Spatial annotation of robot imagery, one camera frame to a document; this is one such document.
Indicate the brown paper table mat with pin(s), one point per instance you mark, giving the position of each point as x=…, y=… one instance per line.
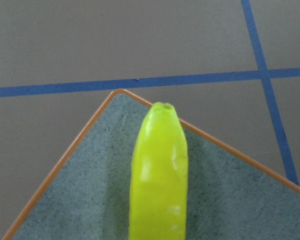
x=45, y=42

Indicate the grey square orange-rimmed plate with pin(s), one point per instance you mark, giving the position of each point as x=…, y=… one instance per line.
x=86, y=195

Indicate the yellow banana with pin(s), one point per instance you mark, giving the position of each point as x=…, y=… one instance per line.
x=159, y=177

